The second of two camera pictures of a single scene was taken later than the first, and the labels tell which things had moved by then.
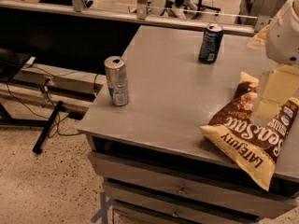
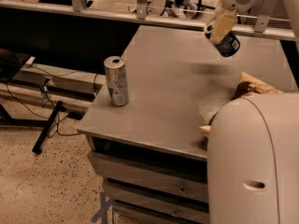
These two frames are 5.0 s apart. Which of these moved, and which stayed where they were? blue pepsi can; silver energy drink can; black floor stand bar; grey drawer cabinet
Moved: blue pepsi can
Stayed: grey drawer cabinet; black floor stand bar; silver energy drink can
